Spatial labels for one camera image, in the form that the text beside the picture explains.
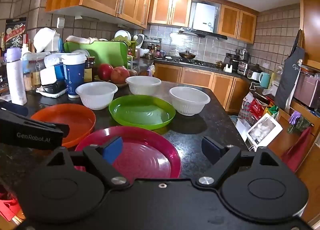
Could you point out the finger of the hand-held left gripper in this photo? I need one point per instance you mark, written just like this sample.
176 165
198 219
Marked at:
45 125
13 109

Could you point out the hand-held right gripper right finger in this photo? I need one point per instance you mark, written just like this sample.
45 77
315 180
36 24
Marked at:
209 149

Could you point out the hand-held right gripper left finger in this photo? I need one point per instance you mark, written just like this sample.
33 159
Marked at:
113 149

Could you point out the pink plastic plate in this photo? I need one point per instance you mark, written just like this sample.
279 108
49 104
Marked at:
147 152

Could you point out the white ribbed plastic bowl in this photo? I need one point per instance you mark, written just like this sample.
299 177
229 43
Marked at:
143 85
96 97
188 102

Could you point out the orange plastic plate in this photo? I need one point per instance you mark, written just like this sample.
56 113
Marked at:
67 120

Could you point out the white bottle purple cap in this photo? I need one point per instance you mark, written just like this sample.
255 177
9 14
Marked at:
15 80

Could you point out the black item on white tray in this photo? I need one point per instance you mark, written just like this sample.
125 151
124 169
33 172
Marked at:
51 89

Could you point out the clear glass jar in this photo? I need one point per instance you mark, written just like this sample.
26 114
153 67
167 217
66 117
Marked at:
36 75

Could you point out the green plastic plate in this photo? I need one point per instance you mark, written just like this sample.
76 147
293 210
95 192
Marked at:
140 112

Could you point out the blue paper cup white lid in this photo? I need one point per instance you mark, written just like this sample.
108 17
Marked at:
73 77

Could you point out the red gift bag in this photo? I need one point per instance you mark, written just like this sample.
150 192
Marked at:
255 109

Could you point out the beige fruit tray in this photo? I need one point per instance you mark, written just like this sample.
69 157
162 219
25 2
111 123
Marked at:
122 85

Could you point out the dark glass jar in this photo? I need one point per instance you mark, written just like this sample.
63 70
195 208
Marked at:
90 70

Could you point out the wooden lower cabinets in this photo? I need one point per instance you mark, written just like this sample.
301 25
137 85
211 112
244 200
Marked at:
200 76

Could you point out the red apple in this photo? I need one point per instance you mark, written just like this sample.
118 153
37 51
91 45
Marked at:
120 75
105 71

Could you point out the black printed bag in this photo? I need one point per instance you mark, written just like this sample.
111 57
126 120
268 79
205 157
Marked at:
15 32

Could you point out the white plastic container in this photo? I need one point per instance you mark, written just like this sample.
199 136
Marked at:
46 39

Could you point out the gas stove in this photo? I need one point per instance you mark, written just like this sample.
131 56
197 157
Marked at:
200 63

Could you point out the teal mug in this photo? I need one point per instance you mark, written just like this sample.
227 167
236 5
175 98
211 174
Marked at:
264 80

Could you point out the red cloth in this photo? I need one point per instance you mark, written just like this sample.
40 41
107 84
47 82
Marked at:
298 150

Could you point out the purple rubber glove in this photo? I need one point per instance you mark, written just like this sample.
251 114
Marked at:
295 117

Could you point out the green cutting board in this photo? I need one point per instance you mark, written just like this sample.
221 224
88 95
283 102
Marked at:
105 52

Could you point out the black wok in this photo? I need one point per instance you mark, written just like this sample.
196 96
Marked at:
187 55

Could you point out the green dish rack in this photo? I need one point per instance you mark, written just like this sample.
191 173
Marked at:
130 45

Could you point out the dark apron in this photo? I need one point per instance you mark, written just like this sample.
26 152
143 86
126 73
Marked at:
290 80

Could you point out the pink metallic appliance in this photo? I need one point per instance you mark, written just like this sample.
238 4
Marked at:
307 90

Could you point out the range hood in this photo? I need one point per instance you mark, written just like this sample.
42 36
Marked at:
202 34

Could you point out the white water heater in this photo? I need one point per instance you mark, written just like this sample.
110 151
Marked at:
205 16

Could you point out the tall wooden cabinet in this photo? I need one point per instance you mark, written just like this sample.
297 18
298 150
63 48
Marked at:
311 20

